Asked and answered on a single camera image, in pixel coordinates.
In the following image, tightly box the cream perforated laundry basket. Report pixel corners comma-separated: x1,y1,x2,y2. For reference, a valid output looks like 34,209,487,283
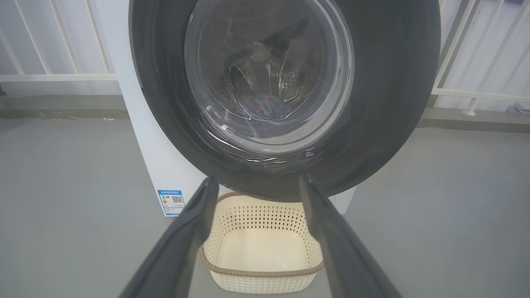
199,192,325,294

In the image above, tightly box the blue energy label sticker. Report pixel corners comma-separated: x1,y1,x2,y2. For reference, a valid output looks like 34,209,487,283
157,190,186,216

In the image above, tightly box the dark round washing machine door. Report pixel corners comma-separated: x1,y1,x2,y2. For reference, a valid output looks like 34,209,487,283
128,0,441,202

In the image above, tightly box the white metal railing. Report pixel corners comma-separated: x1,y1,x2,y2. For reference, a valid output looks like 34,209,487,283
431,0,530,116
0,0,118,82

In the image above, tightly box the light blue printed garment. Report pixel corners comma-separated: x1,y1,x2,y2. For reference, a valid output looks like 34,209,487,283
242,94,292,120

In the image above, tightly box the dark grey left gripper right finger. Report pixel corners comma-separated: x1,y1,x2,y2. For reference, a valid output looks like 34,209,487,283
298,174,402,298

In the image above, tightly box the white front-load washing machine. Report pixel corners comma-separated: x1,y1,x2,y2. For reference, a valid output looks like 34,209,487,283
93,0,357,217

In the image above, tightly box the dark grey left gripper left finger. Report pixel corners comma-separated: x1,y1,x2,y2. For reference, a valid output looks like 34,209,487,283
119,176,219,298

